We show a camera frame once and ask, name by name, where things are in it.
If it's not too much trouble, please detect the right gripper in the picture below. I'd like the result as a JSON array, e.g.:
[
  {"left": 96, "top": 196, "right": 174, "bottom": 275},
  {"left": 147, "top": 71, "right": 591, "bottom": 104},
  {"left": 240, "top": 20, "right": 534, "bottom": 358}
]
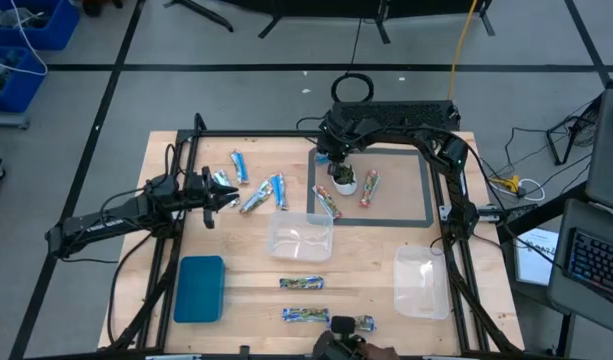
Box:
[{"left": 315, "top": 110, "right": 372, "bottom": 177}]

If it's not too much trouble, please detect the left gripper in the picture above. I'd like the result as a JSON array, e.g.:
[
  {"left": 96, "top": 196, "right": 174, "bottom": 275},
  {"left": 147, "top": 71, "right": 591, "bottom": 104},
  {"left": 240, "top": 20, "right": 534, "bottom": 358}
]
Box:
[{"left": 183, "top": 166, "right": 240, "bottom": 230}]

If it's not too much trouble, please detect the blue silver granola bar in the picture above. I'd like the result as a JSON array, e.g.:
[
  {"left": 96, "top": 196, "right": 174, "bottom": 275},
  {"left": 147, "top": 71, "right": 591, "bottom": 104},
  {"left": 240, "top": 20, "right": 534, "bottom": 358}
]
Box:
[
  {"left": 213, "top": 169, "right": 241, "bottom": 209},
  {"left": 238, "top": 179, "right": 274, "bottom": 215}
]

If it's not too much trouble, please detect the red green granola bar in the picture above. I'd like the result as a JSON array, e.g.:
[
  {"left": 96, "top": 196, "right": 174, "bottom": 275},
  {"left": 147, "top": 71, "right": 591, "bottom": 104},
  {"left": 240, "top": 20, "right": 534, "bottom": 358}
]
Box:
[
  {"left": 358, "top": 169, "right": 381, "bottom": 209},
  {"left": 311, "top": 184, "right": 343, "bottom": 221}
]

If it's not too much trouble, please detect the green purple granola bar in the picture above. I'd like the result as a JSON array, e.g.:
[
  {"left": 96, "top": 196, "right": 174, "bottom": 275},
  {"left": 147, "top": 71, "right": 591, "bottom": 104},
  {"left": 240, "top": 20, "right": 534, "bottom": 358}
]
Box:
[
  {"left": 278, "top": 275, "right": 326, "bottom": 291},
  {"left": 281, "top": 307, "right": 331, "bottom": 324},
  {"left": 353, "top": 314, "right": 377, "bottom": 333}
]

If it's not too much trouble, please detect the potted plant white pot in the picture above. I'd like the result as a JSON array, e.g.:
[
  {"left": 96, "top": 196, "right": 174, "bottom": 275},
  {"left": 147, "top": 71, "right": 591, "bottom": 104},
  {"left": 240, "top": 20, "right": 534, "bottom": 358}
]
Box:
[{"left": 331, "top": 162, "right": 359, "bottom": 196}]

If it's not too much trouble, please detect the clear plastic container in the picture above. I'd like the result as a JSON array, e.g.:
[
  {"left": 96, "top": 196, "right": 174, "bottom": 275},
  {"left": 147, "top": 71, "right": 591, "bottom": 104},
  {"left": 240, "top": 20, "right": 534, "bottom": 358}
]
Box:
[
  {"left": 266, "top": 210, "right": 335, "bottom": 263},
  {"left": 392, "top": 244, "right": 451, "bottom": 321}
]

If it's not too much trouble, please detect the tan mat grey border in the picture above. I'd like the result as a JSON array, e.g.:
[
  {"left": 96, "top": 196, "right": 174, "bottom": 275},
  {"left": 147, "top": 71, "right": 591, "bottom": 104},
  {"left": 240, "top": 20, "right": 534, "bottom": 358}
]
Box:
[{"left": 306, "top": 146, "right": 435, "bottom": 229}]

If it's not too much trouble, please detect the teal rectangular tray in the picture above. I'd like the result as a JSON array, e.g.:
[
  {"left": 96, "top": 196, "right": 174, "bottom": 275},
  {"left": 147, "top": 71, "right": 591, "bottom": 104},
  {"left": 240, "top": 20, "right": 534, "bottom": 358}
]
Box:
[{"left": 172, "top": 255, "right": 227, "bottom": 325}]

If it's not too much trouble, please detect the black computer case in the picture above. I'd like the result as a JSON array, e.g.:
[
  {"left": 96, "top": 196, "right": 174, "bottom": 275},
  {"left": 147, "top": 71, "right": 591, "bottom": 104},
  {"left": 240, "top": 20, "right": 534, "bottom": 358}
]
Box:
[{"left": 331, "top": 99, "right": 461, "bottom": 132}]

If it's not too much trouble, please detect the black partition screen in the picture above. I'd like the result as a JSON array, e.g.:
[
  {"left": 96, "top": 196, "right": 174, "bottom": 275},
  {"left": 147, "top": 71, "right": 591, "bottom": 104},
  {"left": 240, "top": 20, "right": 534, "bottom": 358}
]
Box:
[{"left": 163, "top": 0, "right": 497, "bottom": 46}]

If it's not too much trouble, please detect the yellow power plug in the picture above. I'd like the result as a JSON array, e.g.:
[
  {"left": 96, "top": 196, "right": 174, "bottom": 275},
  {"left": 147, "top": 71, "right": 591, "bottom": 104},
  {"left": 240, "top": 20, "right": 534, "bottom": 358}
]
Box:
[{"left": 488, "top": 174, "right": 523, "bottom": 197}]

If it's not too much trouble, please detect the blue plastic bin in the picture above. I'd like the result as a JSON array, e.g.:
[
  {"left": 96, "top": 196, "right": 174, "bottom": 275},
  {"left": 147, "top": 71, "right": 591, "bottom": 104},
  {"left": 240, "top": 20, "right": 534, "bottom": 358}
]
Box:
[
  {"left": 0, "top": 0, "right": 81, "bottom": 51},
  {"left": 0, "top": 45, "right": 48, "bottom": 114}
]

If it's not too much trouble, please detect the white paper sheet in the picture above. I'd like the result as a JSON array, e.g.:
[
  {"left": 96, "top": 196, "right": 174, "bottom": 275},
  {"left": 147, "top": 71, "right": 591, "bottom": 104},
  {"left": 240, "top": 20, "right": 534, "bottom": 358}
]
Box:
[{"left": 514, "top": 227, "right": 560, "bottom": 287}]

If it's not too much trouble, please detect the grey cart base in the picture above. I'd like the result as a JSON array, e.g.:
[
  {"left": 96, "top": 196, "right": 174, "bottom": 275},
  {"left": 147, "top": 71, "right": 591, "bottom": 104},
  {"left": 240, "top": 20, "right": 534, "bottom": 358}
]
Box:
[{"left": 0, "top": 110, "right": 31, "bottom": 131}]

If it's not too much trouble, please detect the grey desk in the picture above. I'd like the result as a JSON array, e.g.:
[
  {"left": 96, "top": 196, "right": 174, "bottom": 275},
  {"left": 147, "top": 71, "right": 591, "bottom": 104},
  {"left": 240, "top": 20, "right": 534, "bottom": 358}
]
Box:
[
  {"left": 584, "top": 87, "right": 613, "bottom": 214},
  {"left": 545, "top": 197, "right": 613, "bottom": 337}
]

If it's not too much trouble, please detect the black backlit keyboard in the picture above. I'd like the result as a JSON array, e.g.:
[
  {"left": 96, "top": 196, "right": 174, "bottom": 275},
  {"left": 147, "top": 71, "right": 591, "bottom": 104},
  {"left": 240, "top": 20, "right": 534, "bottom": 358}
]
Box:
[{"left": 565, "top": 227, "right": 613, "bottom": 301}]

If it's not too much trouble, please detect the black aluminium frame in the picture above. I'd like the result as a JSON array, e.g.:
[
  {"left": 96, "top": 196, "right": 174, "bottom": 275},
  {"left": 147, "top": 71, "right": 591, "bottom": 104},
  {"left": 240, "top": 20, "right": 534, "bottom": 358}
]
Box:
[{"left": 105, "top": 112, "right": 525, "bottom": 359}]

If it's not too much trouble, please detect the black coiled cable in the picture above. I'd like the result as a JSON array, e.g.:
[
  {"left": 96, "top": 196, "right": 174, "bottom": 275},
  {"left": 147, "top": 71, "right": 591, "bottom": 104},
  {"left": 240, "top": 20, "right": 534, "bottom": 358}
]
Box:
[{"left": 330, "top": 18, "right": 376, "bottom": 104}]

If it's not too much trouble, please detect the yellow cable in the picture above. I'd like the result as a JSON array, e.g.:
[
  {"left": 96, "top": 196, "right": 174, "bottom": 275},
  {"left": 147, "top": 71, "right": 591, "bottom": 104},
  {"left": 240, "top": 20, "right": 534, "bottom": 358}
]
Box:
[{"left": 446, "top": 0, "right": 480, "bottom": 100}]

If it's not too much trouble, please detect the white looped cable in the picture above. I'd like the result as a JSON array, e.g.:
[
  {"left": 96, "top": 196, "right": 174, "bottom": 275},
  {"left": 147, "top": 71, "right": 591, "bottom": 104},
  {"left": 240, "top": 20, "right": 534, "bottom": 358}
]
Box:
[{"left": 515, "top": 177, "right": 546, "bottom": 203}]

